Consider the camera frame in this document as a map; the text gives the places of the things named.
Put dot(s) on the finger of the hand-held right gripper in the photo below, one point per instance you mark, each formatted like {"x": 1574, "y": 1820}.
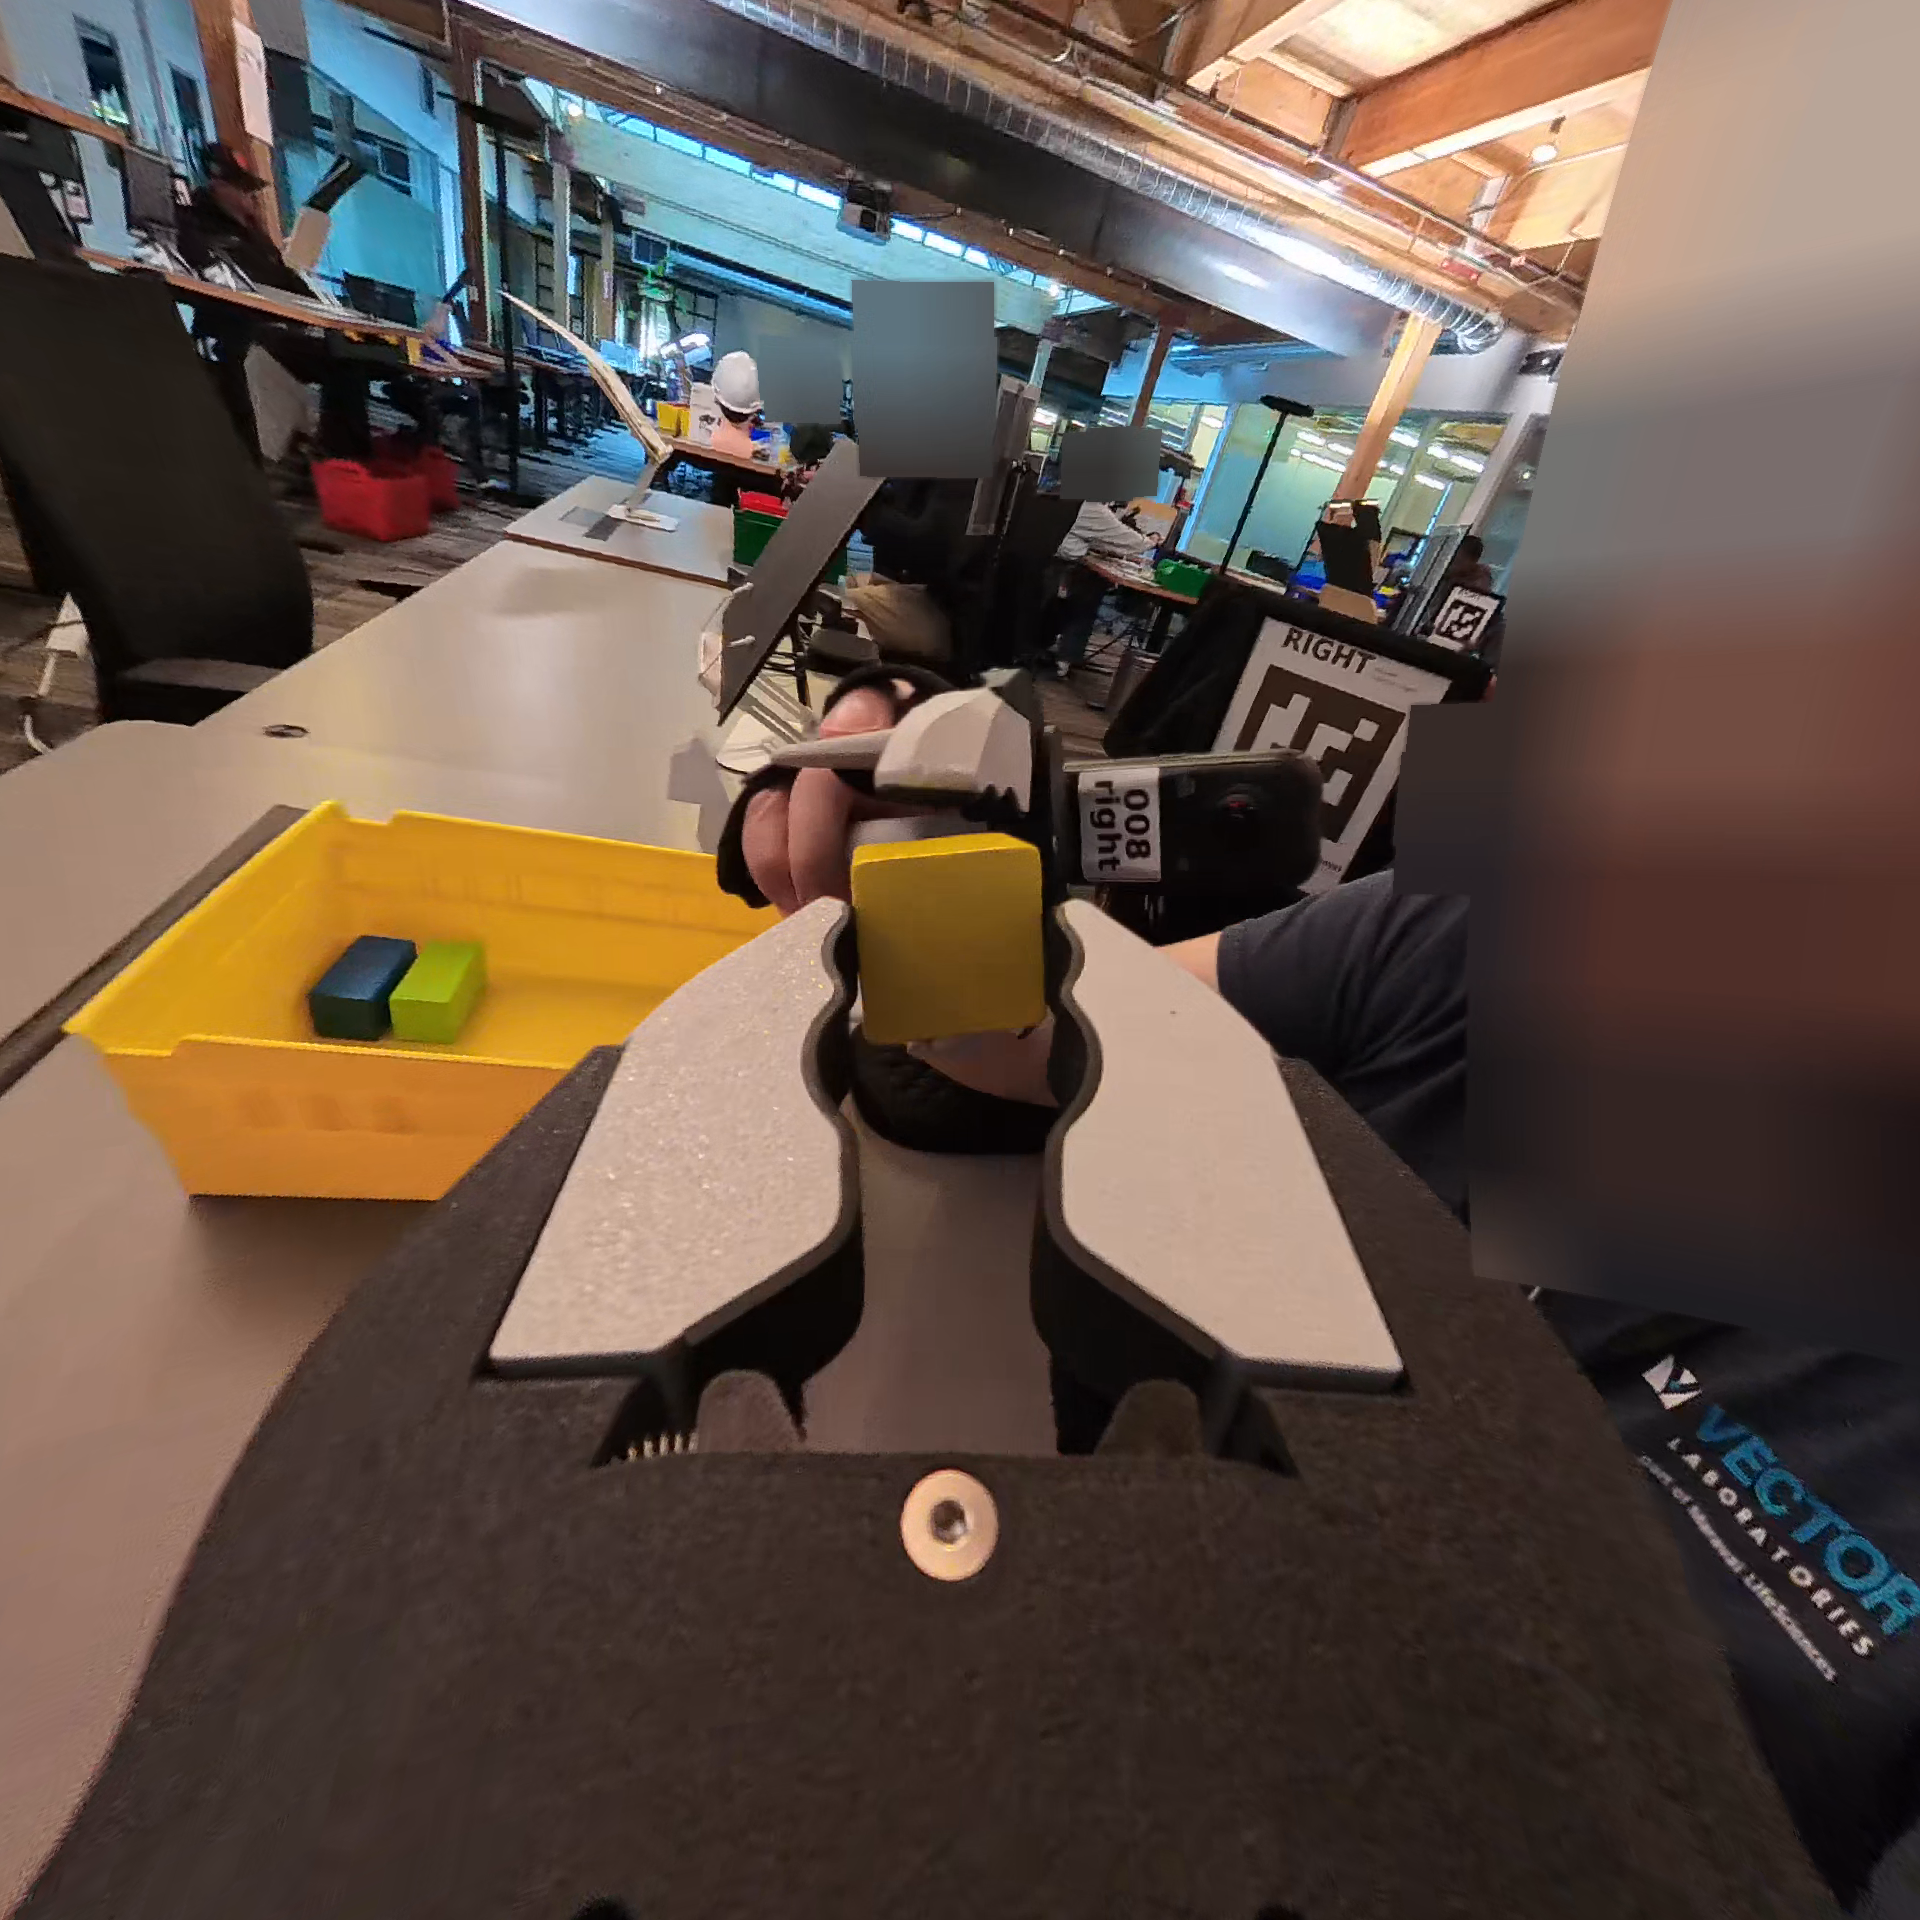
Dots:
{"x": 945, "y": 743}
{"x": 833, "y": 753}

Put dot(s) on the person's dark navy shirt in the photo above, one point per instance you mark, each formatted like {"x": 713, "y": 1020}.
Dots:
{"x": 1349, "y": 1020}

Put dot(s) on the ceiling projector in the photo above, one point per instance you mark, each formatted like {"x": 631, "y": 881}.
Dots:
{"x": 867, "y": 213}

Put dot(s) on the person's right forearm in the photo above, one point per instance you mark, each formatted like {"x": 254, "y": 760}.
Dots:
{"x": 1195, "y": 960}

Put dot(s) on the yellow wooden cube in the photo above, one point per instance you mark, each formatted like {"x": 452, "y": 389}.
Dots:
{"x": 945, "y": 939}

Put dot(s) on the person's right hand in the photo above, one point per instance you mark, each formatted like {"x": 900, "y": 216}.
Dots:
{"x": 803, "y": 839}

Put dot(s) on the black tilted board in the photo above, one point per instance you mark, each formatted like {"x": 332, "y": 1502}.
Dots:
{"x": 797, "y": 585}

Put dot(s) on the yellow plastic bin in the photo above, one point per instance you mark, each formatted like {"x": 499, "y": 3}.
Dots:
{"x": 300, "y": 1110}

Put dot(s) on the white tilted stand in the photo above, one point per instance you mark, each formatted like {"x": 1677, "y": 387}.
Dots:
{"x": 599, "y": 389}

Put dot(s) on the long green wooden block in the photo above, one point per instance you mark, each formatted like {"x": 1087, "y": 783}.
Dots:
{"x": 439, "y": 992}

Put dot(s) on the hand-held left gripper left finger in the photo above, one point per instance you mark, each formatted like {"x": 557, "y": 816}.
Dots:
{"x": 692, "y": 1172}

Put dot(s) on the small printed marker tag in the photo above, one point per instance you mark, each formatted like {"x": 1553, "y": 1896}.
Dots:
{"x": 1463, "y": 620}

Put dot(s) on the green storage bin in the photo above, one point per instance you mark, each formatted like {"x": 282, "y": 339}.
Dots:
{"x": 758, "y": 534}
{"x": 1182, "y": 580}

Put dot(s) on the long wooden workbench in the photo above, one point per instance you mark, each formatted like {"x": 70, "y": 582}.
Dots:
{"x": 300, "y": 308}

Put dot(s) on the silver spiral ceiling duct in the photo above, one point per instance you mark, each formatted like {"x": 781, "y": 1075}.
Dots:
{"x": 1277, "y": 254}

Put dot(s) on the long dark blue wooden block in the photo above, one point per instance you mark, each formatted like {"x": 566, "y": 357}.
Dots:
{"x": 359, "y": 990}

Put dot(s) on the black office chair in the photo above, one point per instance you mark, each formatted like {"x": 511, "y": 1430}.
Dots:
{"x": 135, "y": 481}

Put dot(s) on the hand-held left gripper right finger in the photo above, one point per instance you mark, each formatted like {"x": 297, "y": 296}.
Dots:
{"x": 1201, "y": 1184}

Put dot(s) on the red floor crate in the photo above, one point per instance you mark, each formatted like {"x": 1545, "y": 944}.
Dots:
{"x": 377, "y": 495}

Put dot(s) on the black tripod pole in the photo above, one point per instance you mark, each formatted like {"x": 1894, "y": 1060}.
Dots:
{"x": 1267, "y": 481}

